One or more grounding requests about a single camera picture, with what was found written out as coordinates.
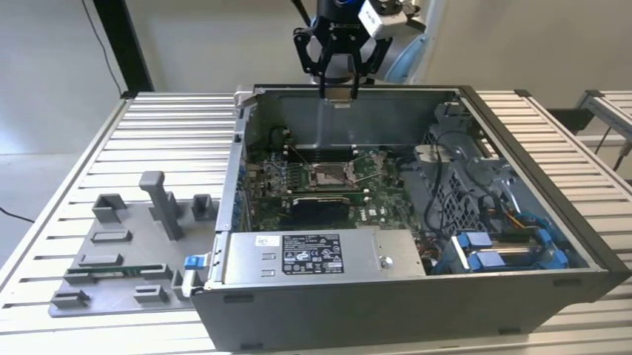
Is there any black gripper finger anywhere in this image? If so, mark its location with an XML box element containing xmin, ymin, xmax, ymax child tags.
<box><xmin>293</xmin><ymin>26</ymin><xmax>333</xmax><ymax>99</ymax></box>
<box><xmin>351</xmin><ymin>33</ymin><xmax>391</xmax><ymax>100</ymax></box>

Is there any silver square CPU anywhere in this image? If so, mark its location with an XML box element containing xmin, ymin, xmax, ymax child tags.
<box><xmin>327</xmin><ymin>88</ymin><xmax>354</xmax><ymax>109</ymax></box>

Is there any black RAM slot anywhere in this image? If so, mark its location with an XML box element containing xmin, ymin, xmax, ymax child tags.
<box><xmin>285</xmin><ymin>143</ymin><xmax>359</xmax><ymax>150</ymax></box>
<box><xmin>285</xmin><ymin>148</ymin><xmax>359</xmax><ymax>156</ymax></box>
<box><xmin>287</xmin><ymin>187</ymin><xmax>370</xmax><ymax>197</ymax></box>

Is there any CPU socket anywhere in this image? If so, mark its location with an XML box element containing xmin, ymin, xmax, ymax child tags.
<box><xmin>309</xmin><ymin>161</ymin><xmax>354</xmax><ymax>192</ymax></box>

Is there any thin metal locking lever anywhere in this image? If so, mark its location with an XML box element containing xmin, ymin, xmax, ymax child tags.
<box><xmin>290</xmin><ymin>144</ymin><xmax>311</xmax><ymax>165</ymax></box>

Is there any metal socket cover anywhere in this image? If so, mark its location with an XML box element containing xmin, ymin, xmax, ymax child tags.
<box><xmin>310</xmin><ymin>160</ymin><xmax>353</xmax><ymax>177</ymax></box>

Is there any green motherboard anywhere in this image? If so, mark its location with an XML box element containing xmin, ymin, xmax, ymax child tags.
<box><xmin>245</xmin><ymin>146</ymin><xmax>421</xmax><ymax>230</ymax></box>

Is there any grey disk bay cage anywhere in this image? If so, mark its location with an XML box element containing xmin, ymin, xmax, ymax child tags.
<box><xmin>399</xmin><ymin>102</ymin><xmax>588</xmax><ymax>274</ymax></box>

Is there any black box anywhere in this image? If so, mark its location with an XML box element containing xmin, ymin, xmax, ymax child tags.
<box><xmin>545</xmin><ymin>106</ymin><xmax>595</xmax><ymax>135</ymax></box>

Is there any black graphics card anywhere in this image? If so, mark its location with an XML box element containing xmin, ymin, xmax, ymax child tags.
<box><xmin>289</xmin><ymin>195</ymin><xmax>353</xmax><ymax>224</ymax></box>

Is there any blue disk carrier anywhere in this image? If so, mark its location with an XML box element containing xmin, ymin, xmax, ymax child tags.
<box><xmin>453</xmin><ymin>229</ymin><xmax>554</xmax><ymax>249</ymax></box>
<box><xmin>466</xmin><ymin>248</ymin><xmax>569</xmax><ymax>273</ymax></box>

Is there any silver power supply unit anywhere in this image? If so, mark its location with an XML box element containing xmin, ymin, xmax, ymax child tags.
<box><xmin>222</xmin><ymin>229</ymin><xmax>429</xmax><ymax>285</ymax></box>

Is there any blue disk carrier clip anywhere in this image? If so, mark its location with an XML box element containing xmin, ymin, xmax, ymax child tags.
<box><xmin>180</xmin><ymin>254</ymin><xmax>206</xmax><ymax>272</ymax></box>

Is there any grey parts rack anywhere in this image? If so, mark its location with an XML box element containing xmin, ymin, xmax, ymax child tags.
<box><xmin>47</xmin><ymin>170</ymin><xmax>222</xmax><ymax>319</ymax></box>

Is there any green RAM stick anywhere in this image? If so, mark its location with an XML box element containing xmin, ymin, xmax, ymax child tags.
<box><xmin>67</xmin><ymin>264</ymin><xmax>167</xmax><ymax>277</ymax></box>

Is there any black open PC case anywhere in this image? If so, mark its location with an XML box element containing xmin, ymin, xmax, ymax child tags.
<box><xmin>190</xmin><ymin>84</ymin><xmax>632</xmax><ymax>351</ymax></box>

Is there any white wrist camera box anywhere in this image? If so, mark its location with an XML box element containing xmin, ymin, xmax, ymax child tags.
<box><xmin>358</xmin><ymin>0</ymin><xmax>424</xmax><ymax>38</ymax></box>

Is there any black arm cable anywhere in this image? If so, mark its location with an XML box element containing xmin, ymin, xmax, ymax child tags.
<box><xmin>290</xmin><ymin>0</ymin><xmax>313</xmax><ymax>29</ymax></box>

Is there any black vertical frame post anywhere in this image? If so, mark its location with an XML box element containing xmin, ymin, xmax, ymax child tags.
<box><xmin>92</xmin><ymin>0</ymin><xmax>155</xmax><ymax>93</ymax></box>

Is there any black wire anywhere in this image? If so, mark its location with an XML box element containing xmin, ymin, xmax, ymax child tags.
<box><xmin>424</xmin><ymin>146</ymin><xmax>445</xmax><ymax>237</ymax></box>

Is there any thin black wall cable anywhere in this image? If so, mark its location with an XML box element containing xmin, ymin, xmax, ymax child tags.
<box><xmin>80</xmin><ymin>0</ymin><xmax>123</xmax><ymax>94</ymax></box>

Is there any black floor cable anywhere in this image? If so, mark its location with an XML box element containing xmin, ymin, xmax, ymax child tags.
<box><xmin>0</xmin><ymin>207</ymin><xmax>35</xmax><ymax>223</ymax></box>

